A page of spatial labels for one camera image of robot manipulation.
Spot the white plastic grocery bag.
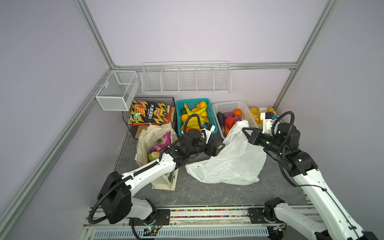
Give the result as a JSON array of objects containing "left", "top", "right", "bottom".
[{"left": 186, "top": 120, "right": 267, "bottom": 185}]

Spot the purple snack bag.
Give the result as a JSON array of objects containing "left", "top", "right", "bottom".
[{"left": 150, "top": 132, "right": 172, "bottom": 153}]

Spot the green chips bag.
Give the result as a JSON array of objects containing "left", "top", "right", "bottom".
[{"left": 148, "top": 151, "right": 161, "bottom": 162}]

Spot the cream canvas tote bag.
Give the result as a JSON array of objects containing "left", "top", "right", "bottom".
[{"left": 135, "top": 123, "right": 178, "bottom": 191}]

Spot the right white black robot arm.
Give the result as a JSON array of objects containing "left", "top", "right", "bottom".
[{"left": 242, "top": 111, "right": 377, "bottom": 240}]

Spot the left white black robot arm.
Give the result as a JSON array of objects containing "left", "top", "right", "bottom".
[{"left": 88, "top": 120, "right": 225, "bottom": 225}]

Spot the red tomato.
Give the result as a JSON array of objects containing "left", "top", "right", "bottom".
[{"left": 225, "top": 117, "right": 237, "bottom": 128}]

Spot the white tray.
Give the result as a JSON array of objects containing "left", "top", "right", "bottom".
[{"left": 251, "top": 107, "right": 268, "bottom": 128}]

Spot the croissant top left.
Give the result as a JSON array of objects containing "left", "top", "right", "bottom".
[{"left": 249, "top": 107, "right": 260, "bottom": 115}]

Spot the croissant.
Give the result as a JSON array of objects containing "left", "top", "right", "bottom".
[
  {"left": 267, "top": 107, "right": 277, "bottom": 115},
  {"left": 249, "top": 107, "right": 260, "bottom": 115}
]

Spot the dark purple eggplant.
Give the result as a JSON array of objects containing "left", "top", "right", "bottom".
[{"left": 217, "top": 112, "right": 225, "bottom": 134}]

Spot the croissant right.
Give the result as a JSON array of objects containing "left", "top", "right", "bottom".
[{"left": 267, "top": 107, "right": 277, "bottom": 115}]

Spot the yellow banana bunch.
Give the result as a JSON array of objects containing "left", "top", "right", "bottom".
[{"left": 187, "top": 117, "right": 210, "bottom": 129}]

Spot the white plastic vegetable basket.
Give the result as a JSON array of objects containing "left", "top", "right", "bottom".
[{"left": 212, "top": 101, "right": 259, "bottom": 139}]

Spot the single yellow banana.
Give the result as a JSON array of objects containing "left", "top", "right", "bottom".
[{"left": 184, "top": 102, "right": 208, "bottom": 118}]

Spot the teal plastic fruit basket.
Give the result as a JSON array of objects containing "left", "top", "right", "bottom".
[{"left": 175, "top": 98, "right": 219, "bottom": 136}]

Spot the black yellow chips bag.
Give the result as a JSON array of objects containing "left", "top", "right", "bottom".
[{"left": 129, "top": 100, "right": 171, "bottom": 126}]

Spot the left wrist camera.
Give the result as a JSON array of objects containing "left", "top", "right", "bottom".
[{"left": 202, "top": 123, "right": 216, "bottom": 143}]

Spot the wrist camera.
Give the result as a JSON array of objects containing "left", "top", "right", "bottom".
[
  {"left": 202, "top": 123, "right": 216, "bottom": 143},
  {"left": 260, "top": 112, "right": 278, "bottom": 135}
]

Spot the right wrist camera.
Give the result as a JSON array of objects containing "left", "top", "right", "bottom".
[{"left": 260, "top": 112, "right": 278, "bottom": 135}]

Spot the white wire wall rack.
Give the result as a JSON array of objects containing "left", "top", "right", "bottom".
[{"left": 141, "top": 61, "right": 232, "bottom": 94}]

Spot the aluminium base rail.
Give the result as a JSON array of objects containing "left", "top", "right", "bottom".
[{"left": 77, "top": 204, "right": 346, "bottom": 240}]

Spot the black wire wooden shelf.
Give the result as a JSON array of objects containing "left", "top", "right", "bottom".
[{"left": 122, "top": 97, "right": 177, "bottom": 139}]

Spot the white mesh wall basket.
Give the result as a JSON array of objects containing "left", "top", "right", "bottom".
[{"left": 96, "top": 70, "right": 140, "bottom": 111}]

